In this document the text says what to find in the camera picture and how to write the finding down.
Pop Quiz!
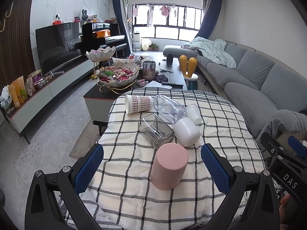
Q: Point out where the orange snack packet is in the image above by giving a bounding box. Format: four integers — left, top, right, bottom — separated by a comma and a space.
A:
10, 75, 26, 108

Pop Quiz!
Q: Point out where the light green blanket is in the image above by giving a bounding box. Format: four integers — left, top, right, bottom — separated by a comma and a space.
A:
182, 36, 237, 69

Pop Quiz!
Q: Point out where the pile of wrapped candies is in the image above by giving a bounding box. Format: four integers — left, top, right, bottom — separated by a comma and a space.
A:
98, 62, 139, 82

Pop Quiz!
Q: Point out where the white paper sheet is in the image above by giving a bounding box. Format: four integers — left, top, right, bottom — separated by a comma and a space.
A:
143, 80, 172, 90

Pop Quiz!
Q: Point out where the white television cabinet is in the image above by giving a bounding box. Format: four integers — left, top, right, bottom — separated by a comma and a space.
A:
4, 57, 97, 145

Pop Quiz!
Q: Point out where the white plastic bag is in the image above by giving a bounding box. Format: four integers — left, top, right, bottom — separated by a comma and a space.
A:
0, 85, 11, 108

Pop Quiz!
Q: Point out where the grey sofa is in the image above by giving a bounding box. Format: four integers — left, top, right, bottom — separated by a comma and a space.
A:
163, 38, 307, 145

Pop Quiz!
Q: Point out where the black white checkered tablecloth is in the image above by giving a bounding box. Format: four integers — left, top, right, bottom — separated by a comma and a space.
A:
59, 90, 271, 230

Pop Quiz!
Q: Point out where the glass jar of nuts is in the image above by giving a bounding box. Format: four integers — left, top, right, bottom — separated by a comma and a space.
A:
142, 60, 156, 81

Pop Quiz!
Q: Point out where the beige snack packet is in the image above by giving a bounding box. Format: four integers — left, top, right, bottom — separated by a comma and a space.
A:
25, 76, 35, 97

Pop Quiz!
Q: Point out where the black piano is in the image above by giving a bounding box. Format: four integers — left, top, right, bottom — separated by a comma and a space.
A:
74, 23, 128, 58

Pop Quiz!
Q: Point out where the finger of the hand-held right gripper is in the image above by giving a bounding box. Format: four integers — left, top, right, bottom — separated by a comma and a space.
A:
260, 132, 283, 164
286, 135, 307, 159

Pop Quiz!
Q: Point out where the yellow bunny ear stool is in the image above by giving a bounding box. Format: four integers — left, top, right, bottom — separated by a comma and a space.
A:
179, 55, 199, 90

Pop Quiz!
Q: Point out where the small white plastic cup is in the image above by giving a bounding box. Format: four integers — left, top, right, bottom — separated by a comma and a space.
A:
186, 104, 202, 125

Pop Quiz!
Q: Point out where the grey hanging garment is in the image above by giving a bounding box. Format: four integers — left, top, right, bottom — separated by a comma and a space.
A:
146, 10, 154, 28

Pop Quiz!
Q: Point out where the pink cup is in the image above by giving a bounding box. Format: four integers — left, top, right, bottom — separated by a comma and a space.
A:
150, 143, 189, 191

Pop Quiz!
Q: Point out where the black television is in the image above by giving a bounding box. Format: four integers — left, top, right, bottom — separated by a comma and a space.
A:
35, 22, 83, 76

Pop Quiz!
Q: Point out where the two-tier white candy bowl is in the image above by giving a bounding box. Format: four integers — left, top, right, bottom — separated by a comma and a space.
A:
86, 46, 141, 95

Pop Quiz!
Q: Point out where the purple snack packet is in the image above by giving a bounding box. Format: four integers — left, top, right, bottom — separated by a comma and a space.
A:
31, 69, 43, 85

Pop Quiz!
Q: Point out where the square clear glass cup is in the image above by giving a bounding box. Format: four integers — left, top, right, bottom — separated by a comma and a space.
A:
138, 113, 175, 148

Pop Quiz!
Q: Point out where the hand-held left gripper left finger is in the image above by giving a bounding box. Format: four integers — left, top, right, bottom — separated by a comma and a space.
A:
24, 143, 105, 230

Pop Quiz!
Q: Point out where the checkered paper cup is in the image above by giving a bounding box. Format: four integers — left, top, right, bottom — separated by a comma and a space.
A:
124, 94, 154, 115

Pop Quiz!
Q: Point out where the blue curtain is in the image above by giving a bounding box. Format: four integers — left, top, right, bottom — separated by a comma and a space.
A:
198, 0, 224, 40
111, 0, 131, 58

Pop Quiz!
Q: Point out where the dark top coffee table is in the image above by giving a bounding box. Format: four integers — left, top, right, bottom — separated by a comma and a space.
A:
83, 57, 190, 135

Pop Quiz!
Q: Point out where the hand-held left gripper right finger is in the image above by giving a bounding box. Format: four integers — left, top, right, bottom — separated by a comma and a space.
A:
201, 143, 281, 230

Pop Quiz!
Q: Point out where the black remote control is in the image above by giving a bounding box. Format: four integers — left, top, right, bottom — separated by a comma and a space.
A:
162, 81, 184, 88

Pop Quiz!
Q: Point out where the black framed window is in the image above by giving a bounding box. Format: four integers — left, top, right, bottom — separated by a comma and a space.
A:
131, 3, 202, 42

